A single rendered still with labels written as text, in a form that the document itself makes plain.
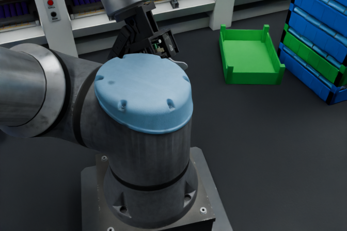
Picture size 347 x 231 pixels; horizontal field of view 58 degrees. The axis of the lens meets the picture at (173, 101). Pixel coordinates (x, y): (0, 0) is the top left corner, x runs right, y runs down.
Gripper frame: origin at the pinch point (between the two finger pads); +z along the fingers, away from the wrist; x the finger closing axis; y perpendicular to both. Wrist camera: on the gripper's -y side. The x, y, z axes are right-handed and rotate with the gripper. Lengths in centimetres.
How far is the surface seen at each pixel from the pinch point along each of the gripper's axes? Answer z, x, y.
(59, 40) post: -23, 19, -60
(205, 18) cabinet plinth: -8, 76, -34
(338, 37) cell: 10, 58, 22
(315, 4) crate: -1, 63, 16
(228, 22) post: -2, 83, -28
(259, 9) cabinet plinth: -2, 101, -20
